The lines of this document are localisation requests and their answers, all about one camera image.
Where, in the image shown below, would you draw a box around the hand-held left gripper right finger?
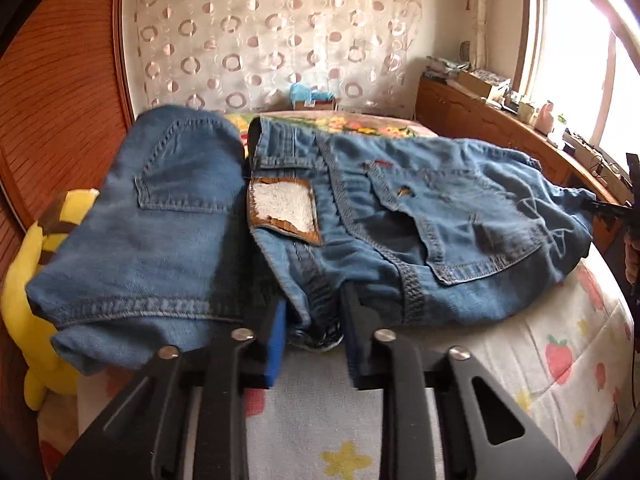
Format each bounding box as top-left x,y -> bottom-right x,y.
340,282 -> 578,480

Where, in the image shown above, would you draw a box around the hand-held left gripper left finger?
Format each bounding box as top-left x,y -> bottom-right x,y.
52,297 -> 288,480

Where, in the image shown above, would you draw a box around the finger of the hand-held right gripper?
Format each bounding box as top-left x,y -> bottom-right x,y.
587,199 -> 629,219

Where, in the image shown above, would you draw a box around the blue denim pants with patch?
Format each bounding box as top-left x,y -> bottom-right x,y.
247,115 -> 598,348

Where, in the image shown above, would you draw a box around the folded blue denim pants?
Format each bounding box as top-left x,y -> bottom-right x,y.
25,105 -> 251,376

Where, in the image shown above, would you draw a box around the strawberry print bed sheet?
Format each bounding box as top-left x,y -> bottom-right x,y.
40,260 -> 640,480

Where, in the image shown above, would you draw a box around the window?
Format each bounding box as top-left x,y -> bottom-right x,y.
520,0 -> 640,191

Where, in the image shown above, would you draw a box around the wooden cabinet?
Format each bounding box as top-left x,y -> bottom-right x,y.
415,77 -> 631,256

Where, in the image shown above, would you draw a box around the open cardboard box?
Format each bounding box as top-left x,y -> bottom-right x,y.
457,70 -> 512,101

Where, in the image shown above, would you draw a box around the stack of papers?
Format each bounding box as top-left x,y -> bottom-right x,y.
425,55 -> 471,84

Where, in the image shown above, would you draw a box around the floral blanket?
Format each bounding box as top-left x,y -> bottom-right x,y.
222,110 -> 441,138

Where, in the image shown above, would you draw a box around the yellow plush toy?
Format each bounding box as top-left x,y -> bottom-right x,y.
0,187 -> 101,411

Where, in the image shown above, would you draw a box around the blue plush toy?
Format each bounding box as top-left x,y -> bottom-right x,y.
290,82 -> 336,104

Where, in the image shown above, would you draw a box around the circle pattern curtain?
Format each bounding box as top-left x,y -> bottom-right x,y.
122,0 -> 481,113

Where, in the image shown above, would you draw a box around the wooden headboard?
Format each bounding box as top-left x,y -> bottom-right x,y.
0,0 -> 136,480

